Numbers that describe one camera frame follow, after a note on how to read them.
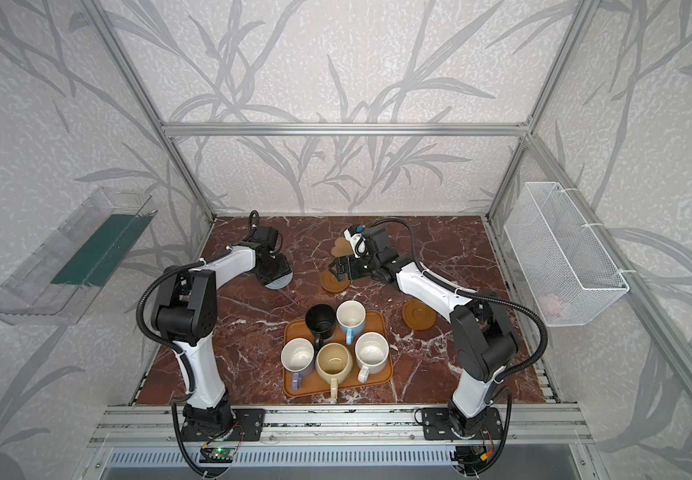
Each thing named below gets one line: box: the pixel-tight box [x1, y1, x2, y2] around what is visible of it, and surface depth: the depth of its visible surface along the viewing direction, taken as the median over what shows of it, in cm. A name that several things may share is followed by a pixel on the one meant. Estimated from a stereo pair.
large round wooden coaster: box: [402, 298, 437, 331], surface depth 95 cm
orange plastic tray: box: [283, 310, 393, 400], surface depth 80 cm
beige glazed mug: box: [315, 342, 354, 401], surface depth 79 cm
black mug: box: [305, 303, 337, 352], surface depth 85 cm
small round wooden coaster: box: [320, 269, 351, 293], surface depth 101 cm
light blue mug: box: [336, 300, 366, 346], surface depth 86 cm
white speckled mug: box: [355, 331, 389, 383], surface depth 80 cm
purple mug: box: [280, 337, 315, 391], surface depth 80 cm
